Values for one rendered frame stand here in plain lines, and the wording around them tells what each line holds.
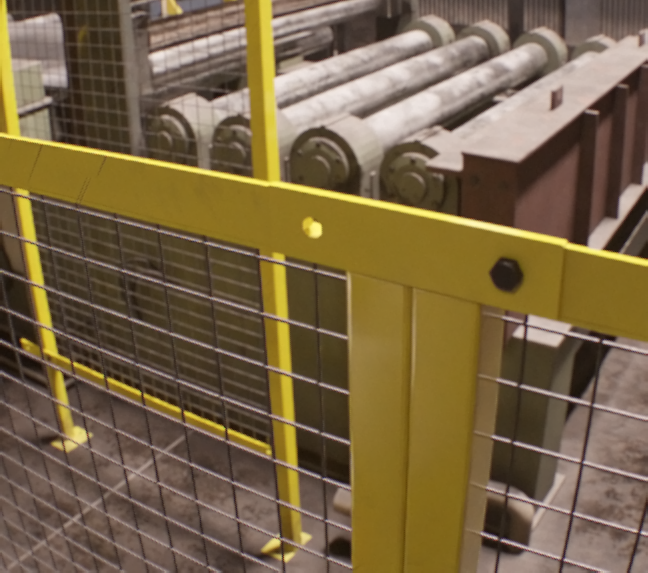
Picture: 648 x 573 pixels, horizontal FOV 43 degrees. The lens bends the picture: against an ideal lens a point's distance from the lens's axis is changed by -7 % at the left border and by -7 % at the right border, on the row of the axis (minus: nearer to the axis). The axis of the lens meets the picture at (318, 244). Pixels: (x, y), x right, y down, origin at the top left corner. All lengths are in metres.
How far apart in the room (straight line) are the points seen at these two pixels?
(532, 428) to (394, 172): 0.92
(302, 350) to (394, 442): 2.47
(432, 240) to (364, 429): 0.17
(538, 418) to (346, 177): 0.97
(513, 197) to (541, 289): 1.83
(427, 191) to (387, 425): 2.02
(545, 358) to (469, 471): 2.03
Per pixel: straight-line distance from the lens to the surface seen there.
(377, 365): 0.61
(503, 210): 2.38
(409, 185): 2.63
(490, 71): 3.90
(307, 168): 2.81
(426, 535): 0.68
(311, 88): 3.79
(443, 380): 0.59
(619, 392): 3.81
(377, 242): 0.56
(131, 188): 0.70
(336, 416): 3.17
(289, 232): 0.60
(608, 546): 3.03
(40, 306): 3.28
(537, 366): 2.67
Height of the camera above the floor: 2.06
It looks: 24 degrees down
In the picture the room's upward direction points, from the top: 2 degrees counter-clockwise
